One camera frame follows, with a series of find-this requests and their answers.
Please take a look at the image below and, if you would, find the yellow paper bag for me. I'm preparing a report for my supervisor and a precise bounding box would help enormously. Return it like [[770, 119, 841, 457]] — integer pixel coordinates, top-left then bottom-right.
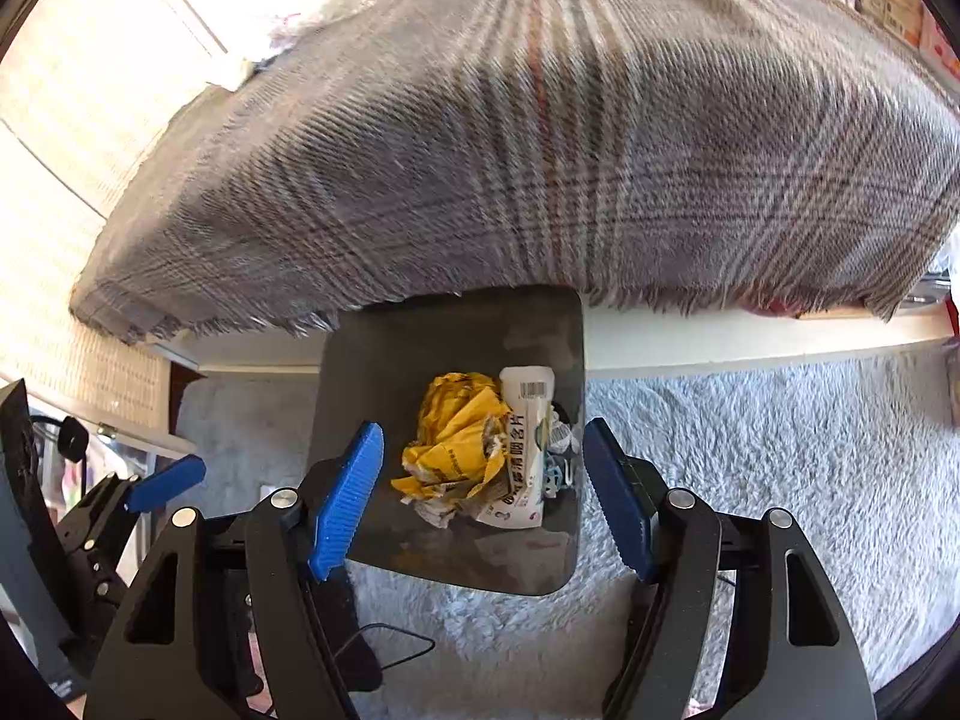
[[391, 372, 509, 528]]

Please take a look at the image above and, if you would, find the torn white medicine box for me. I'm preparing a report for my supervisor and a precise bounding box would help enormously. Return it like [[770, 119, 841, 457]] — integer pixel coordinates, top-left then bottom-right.
[[473, 366, 555, 530]]

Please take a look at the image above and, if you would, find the black trash bin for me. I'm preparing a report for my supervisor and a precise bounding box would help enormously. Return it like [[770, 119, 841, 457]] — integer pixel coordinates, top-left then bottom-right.
[[309, 286, 586, 596]]

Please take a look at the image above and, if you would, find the grey plaid tablecloth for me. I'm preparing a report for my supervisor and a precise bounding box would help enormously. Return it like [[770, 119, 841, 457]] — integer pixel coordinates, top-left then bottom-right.
[[70, 0, 958, 343]]

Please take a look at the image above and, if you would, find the white bottle pink label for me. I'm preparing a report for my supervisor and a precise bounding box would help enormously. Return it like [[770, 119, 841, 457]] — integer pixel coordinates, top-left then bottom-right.
[[919, 8, 960, 83]]

